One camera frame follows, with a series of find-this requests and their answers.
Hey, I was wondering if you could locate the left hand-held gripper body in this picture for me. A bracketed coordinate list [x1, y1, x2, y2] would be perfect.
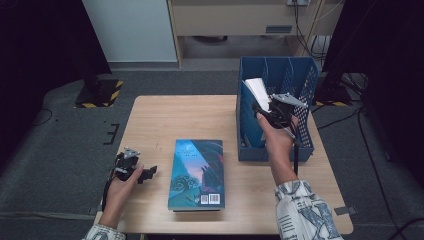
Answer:
[113, 147, 145, 183]

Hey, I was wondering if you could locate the blue book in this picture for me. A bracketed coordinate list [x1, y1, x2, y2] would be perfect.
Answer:
[240, 77, 273, 148]

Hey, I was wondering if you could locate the black hanging cable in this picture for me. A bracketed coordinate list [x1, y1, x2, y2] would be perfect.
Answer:
[293, 0, 326, 61]

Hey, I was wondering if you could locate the black curtain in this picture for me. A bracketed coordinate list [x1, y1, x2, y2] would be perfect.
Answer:
[0, 0, 113, 168]
[321, 0, 424, 188]

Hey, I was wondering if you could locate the left hand-held gripper black cable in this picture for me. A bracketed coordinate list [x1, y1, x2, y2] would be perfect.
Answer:
[101, 159, 122, 211]

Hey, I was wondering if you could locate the white panel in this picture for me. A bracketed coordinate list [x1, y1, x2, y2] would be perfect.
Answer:
[81, 0, 178, 63]

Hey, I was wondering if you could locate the wooden desk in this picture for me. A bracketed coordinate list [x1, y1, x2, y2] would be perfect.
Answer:
[166, 0, 344, 68]

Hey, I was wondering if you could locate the thin black floor cable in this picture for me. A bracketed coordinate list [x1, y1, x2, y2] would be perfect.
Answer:
[33, 108, 54, 128]

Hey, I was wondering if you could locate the striped stand base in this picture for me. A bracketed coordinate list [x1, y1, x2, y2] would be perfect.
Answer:
[314, 83, 353, 108]
[73, 74, 124, 109]

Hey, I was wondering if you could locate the grey tape piece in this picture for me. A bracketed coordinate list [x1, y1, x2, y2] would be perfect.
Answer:
[88, 204, 109, 215]
[333, 205, 357, 216]

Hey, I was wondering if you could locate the yellow hanging cable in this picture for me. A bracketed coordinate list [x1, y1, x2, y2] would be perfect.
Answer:
[304, 0, 326, 56]

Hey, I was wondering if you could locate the person's right hand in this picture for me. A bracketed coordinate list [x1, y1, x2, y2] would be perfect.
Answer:
[256, 113, 299, 161]

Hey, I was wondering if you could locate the long black floor cable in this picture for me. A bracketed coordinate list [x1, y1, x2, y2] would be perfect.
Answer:
[316, 106, 401, 231]

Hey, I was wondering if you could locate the hand-held gripper black cable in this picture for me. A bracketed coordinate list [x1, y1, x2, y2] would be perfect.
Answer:
[289, 128, 302, 178]
[101, 159, 122, 211]

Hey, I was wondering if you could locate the person's left hand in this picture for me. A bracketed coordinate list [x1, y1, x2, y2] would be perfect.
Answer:
[106, 164, 145, 214]

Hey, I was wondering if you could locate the right hand-held gripper black cable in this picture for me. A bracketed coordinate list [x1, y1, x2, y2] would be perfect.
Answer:
[289, 128, 302, 178]

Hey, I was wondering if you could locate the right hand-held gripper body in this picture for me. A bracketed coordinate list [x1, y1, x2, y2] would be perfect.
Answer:
[266, 93, 308, 130]

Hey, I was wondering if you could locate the thick black floor cable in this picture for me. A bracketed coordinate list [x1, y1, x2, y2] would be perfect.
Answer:
[388, 218, 424, 240]

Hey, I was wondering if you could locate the blue file rack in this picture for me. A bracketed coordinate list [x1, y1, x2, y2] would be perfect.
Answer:
[235, 55, 319, 163]

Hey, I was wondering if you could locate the grey label on desk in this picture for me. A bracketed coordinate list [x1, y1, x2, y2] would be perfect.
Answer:
[265, 24, 294, 34]

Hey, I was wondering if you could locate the teal illustrated book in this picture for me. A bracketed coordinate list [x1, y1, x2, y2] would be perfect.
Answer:
[167, 138, 226, 212]

